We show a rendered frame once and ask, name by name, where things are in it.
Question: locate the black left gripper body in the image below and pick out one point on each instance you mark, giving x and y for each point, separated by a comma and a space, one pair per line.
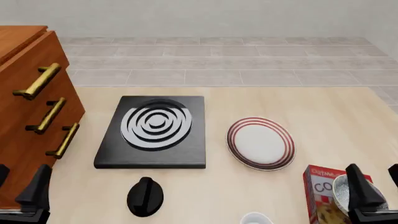
21, 218

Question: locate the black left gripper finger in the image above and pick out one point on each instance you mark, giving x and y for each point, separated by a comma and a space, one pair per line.
3, 173
38, 191

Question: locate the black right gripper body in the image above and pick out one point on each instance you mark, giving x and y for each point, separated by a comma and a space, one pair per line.
376, 218

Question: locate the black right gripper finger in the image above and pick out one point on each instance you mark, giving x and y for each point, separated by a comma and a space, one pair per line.
395, 172
360, 193

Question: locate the patterned black white bowl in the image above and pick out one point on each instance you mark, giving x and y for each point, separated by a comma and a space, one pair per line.
340, 189

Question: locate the red cookies box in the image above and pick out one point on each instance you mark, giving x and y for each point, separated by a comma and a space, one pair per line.
320, 186

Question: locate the flat black stove plate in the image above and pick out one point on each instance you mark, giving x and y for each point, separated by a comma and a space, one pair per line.
112, 154

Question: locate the small white bowl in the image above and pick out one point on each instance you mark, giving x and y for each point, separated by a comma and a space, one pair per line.
256, 219

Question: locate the white plate with red rings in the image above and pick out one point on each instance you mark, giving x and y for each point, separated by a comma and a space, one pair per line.
259, 144

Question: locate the round black stove knob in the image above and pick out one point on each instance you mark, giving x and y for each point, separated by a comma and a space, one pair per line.
144, 198

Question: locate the wooden cabinet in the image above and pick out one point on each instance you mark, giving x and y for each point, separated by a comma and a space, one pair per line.
18, 39

